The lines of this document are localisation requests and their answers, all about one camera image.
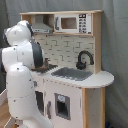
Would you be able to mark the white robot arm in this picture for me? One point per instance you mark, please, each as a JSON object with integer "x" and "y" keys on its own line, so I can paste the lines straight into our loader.
{"x": 22, "y": 55}

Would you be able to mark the wooden toy kitchen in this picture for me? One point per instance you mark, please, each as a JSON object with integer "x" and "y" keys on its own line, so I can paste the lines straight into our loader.
{"x": 62, "y": 49}

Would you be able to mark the black toy stovetop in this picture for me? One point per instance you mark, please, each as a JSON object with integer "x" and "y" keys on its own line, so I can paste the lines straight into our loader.
{"x": 44, "y": 70}

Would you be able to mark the grey toy sink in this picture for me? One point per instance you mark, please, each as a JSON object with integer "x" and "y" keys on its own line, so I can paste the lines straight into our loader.
{"x": 72, "y": 74}

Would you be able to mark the black toy faucet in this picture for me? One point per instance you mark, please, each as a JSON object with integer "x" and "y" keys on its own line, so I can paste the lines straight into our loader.
{"x": 82, "y": 64}

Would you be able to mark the white cabinet door with dispenser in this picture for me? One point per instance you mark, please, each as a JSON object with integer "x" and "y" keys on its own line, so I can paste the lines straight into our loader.
{"x": 63, "y": 105}

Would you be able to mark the white toy microwave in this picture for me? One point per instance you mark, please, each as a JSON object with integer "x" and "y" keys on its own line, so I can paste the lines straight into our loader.
{"x": 73, "y": 23}

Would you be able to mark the grey range hood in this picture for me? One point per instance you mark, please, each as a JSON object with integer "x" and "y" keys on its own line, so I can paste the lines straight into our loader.
{"x": 42, "y": 23}

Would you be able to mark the grey fabric backdrop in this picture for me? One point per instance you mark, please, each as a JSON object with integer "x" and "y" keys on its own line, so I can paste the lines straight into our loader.
{"x": 114, "y": 43}

